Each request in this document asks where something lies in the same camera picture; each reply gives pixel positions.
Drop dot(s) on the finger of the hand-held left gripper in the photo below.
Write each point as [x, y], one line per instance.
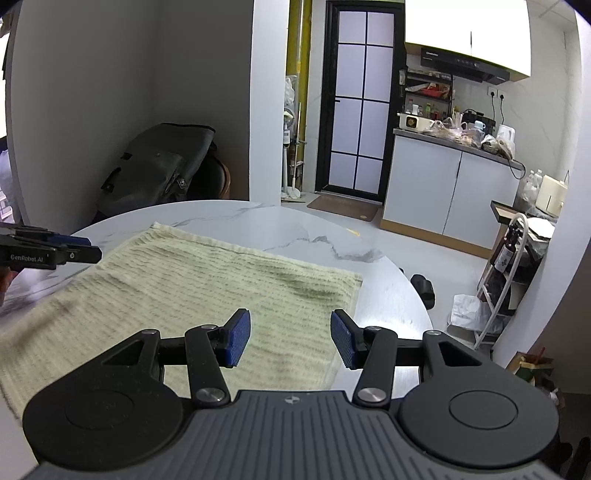
[69, 240]
[81, 254]

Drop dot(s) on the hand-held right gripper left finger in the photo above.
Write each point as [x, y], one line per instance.
[238, 339]

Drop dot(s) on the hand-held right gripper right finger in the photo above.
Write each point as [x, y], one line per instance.
[342, 340]

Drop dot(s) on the beige ribbed towel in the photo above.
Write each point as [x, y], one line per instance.
[194, 286]

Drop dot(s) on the black slipper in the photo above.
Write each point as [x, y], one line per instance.
[424, 288]

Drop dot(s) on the black bag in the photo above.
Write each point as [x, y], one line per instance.
[152, 170]

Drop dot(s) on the white plastic bag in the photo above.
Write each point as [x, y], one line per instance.
[468, 311]

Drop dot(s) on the brown door mat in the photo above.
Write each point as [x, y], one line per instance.
[344, 207]

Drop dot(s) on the brown wooden chair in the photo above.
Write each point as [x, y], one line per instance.
[218, 177]

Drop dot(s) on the white rolling cart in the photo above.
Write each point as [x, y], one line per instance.
[508, 295]

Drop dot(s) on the white kitchen base cabinet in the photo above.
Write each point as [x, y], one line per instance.
[438, 184]

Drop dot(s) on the dark glass bottle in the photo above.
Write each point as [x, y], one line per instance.
[507, 254]

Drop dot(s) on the brown cardboard box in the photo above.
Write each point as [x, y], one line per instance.
[531, 367]

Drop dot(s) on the white stick vacuum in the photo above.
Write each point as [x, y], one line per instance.
[291, 152]

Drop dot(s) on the white countertop appliance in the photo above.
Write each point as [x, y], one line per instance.
[414, 122]

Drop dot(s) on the pile of clear food bags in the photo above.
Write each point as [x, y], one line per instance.
[455, 134]

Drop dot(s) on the black framed glass door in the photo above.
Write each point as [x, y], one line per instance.
[358, 101]

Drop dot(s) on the white mug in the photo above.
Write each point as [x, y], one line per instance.
[479, 126]

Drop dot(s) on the cream rounded appliance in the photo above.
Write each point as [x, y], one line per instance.
[551, 194]

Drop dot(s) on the black spice rack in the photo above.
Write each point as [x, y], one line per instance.
[427, 94]

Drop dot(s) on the white electric kettle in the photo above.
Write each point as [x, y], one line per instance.
[506, 134]

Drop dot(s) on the yellow pipe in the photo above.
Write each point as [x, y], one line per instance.
[292, 55]

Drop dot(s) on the black range hood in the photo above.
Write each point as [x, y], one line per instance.
[466, 62]

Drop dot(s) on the white wall socket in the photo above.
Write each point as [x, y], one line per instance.
[497, 93]

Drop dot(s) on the white wall cabinet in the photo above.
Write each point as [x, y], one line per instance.
[466, 23]

